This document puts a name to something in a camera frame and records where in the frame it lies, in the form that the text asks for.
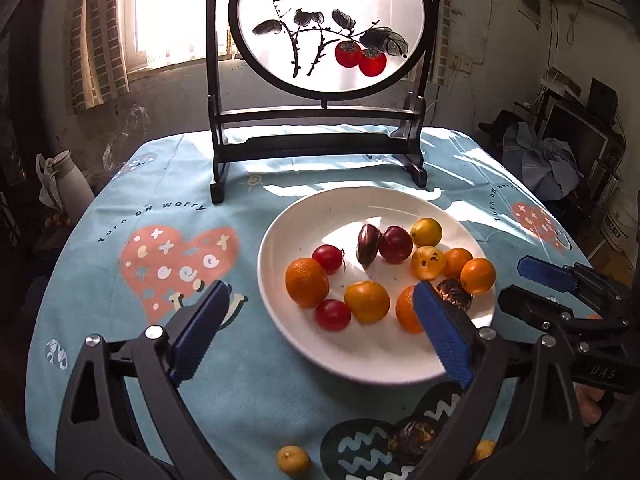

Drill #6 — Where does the small yellow citrus fruit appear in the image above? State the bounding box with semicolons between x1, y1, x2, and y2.
277;445;311;477
470;439;497;463

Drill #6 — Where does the white round plate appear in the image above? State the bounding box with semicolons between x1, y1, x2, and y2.
257;186;497;386

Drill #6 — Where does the pile of grey clothes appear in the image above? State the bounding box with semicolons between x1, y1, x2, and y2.
480;110;583;201

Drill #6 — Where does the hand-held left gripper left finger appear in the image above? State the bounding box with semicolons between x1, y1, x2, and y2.
55;280;236;480

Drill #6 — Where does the dark red plum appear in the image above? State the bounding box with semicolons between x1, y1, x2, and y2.
378;226;414;265

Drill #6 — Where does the white plastic bag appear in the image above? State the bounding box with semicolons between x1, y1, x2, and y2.
35;154;66;208

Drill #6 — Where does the black speaker box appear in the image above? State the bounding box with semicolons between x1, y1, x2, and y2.
587;77;626;126

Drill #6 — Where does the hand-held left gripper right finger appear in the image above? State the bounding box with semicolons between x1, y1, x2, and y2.
412;280;586;480

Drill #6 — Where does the round painted table screen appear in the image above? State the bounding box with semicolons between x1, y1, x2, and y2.
206;0;445;205

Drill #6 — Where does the computer monitor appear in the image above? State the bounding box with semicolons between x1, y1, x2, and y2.
542;97;608;161

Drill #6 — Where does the red cherry tomato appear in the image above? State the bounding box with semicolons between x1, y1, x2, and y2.
315;299;352;332
312;244;345;275

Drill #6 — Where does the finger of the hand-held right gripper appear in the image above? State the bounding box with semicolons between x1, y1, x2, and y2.
517;255;640;311
497;285;640;361

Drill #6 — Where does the white wall box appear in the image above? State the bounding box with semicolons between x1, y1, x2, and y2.
517;0;543;26

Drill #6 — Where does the yellow spotted citrus fruit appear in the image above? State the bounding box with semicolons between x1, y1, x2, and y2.
411;246;446;281

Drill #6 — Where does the person's right hand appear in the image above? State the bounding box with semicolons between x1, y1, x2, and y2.
574;382;609;428

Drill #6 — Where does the white bucket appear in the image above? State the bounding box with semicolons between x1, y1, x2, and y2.
597;205;636;256

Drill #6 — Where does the large orange mandarin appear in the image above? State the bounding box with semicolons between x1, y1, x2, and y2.
285;257;330;309

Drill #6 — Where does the checked curtain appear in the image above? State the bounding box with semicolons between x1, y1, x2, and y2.
435;0;453;86
65;0;131;116

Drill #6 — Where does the yellow-orange mandarin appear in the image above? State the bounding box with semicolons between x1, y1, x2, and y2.
344;281;391;324

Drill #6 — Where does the white jug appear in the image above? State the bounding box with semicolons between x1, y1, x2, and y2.
50;150;96;211

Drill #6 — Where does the bright window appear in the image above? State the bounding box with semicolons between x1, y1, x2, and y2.
117;0;241;73

